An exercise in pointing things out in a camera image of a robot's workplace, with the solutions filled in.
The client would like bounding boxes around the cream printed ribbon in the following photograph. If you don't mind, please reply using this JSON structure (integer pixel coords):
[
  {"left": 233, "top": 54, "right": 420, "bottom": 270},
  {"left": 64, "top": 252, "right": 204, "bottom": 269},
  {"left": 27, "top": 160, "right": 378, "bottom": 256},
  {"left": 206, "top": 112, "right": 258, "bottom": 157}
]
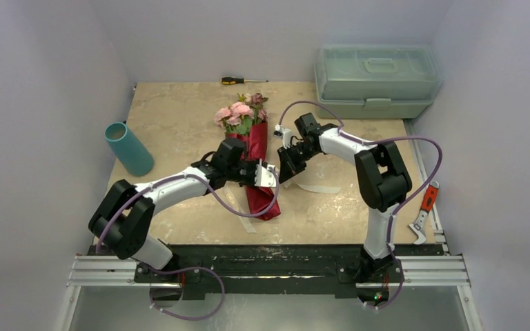
[{"left": 224, "top": 179, "right": 341, "bottom": 234}]

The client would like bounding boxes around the pink flower bouquet red wrap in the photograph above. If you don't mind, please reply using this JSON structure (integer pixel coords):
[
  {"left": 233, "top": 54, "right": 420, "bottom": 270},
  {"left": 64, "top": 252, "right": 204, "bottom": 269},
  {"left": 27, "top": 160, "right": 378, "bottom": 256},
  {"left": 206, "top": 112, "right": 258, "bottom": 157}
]
[{"left": 213, "top": 93, "right": 281, "bottom": 221}]

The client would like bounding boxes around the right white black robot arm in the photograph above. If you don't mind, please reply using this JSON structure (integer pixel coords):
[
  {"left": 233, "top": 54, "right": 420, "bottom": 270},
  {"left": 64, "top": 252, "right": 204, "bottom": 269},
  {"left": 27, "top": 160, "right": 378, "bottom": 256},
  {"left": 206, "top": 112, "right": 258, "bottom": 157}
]
[{"left": 273, "top": 113, "right": 412, "bottom": 281}]

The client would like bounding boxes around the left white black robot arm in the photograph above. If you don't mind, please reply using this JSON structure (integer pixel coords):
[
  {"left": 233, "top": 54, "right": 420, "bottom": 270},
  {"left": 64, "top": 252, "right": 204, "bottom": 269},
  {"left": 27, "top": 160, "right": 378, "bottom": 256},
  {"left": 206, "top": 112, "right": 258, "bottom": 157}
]
[{"left": 88, "top": 138, "right": 266, "bottom": 282}]

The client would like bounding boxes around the teal cylindrical vase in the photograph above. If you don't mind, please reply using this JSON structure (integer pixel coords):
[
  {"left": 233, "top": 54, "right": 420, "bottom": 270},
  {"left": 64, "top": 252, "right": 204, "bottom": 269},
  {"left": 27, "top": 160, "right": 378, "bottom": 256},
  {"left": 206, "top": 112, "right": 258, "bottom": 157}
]
[{"left": 104, "top": 122, "right": 155, "bottom": 177}]

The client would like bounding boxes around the yellow black screwdriver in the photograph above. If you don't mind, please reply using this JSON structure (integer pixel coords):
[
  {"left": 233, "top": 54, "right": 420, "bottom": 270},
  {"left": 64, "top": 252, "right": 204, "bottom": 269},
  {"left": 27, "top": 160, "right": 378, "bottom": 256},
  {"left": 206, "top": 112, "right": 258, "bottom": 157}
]
[{"left": 220, "top": 77, "right": 268, "bottom": 86}]

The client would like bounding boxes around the green translucent plastic toolbox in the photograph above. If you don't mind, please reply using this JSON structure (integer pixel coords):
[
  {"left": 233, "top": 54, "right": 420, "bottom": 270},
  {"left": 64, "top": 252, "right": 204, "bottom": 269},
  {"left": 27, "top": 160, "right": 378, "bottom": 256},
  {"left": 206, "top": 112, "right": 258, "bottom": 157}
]
[{"left": 314, "top": 44, "right": 442, "bottom": 119}]

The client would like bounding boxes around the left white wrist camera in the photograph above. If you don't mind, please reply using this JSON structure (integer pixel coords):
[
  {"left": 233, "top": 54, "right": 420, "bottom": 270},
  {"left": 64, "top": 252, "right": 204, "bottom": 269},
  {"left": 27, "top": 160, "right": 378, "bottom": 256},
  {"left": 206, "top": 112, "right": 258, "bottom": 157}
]
[{"left": 255, "top": 159, "right": 277, "bottom": 188}]

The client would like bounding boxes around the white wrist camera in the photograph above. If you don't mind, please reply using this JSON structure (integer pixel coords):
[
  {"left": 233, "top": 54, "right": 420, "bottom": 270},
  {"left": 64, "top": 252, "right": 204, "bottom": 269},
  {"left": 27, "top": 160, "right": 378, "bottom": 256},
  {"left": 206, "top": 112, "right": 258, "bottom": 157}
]
[
  {"left": 255, "top": 159, "right": 277, "bottom": 188},
  {"left": 273, "top": 124, "right": 293, "bottom": 148}
]

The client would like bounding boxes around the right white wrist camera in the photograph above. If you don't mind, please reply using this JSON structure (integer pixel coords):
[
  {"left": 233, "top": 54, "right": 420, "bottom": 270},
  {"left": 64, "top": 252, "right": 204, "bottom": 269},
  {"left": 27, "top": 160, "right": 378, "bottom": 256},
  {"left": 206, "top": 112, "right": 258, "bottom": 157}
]
[{"left": 273, "top": 124, "right": 293, "bottom": 148}]

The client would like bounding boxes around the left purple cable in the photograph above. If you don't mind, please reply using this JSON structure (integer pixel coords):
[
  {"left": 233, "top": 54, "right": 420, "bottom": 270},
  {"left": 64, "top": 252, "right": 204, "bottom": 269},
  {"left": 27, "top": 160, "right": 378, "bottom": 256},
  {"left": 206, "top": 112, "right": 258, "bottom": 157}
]
[{"left": 95, "top": 164, "right": 282, "bottom": 321}]

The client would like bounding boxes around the purple cable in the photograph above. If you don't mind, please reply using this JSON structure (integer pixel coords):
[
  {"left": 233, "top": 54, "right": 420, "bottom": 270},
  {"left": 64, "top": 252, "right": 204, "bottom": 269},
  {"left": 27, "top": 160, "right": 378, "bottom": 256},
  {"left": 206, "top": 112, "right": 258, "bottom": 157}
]
[
  {"left": 275, "top": 100, "right": 444, "bottom": 310},
  {"left": 95, "top": 164, "right": 282, "bottom": 321}
]

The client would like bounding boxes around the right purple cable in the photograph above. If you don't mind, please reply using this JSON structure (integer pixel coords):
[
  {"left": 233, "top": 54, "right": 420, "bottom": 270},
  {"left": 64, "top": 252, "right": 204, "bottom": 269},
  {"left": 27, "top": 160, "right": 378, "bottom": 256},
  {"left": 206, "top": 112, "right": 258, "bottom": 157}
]
[{"left": 275, "top": 100, "right": 444, "bottom": 310}]

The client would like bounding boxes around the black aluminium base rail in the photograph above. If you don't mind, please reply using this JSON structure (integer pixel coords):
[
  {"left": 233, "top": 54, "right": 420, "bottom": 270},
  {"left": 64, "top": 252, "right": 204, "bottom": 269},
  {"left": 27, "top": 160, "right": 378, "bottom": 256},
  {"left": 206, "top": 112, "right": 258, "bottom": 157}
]
[{"left": 68, "top": 244, "right": 469, "bottom": 303}]

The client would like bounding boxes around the orange handled utility knife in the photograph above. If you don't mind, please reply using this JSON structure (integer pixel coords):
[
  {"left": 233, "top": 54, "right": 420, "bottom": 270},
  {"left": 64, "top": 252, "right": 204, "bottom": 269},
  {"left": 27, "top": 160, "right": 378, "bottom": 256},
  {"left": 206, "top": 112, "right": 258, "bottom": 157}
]
[{"left": 409, "top": 181, "right": 440, "bottom": 245}]

